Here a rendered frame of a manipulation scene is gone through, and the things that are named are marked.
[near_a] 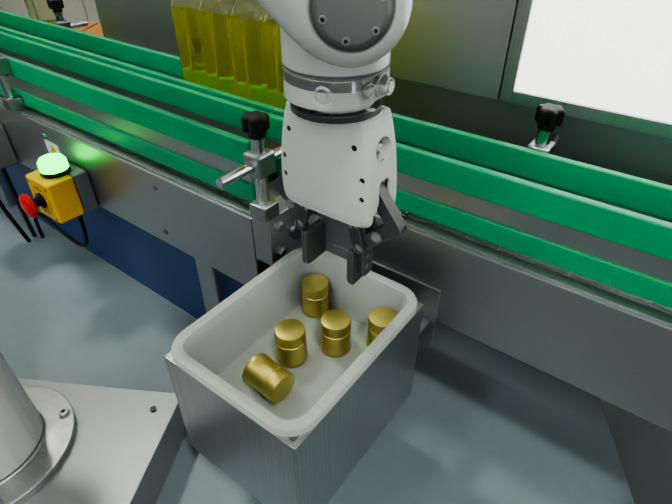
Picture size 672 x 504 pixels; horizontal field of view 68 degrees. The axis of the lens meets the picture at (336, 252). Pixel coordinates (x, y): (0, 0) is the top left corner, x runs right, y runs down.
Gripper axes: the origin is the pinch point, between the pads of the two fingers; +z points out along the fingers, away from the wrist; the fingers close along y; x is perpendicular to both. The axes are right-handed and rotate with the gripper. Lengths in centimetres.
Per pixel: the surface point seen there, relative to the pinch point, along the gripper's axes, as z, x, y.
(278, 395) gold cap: 12.2, 10.0, 0.0
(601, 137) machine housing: -4.7, -32.8, -16.0
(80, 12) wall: 51, -184, 371
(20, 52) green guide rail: -3, -12, 84
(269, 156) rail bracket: -5.8, -3.4, 11.4
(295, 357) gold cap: 12.0, 5.2, 1.7
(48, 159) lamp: 5, 1, 55
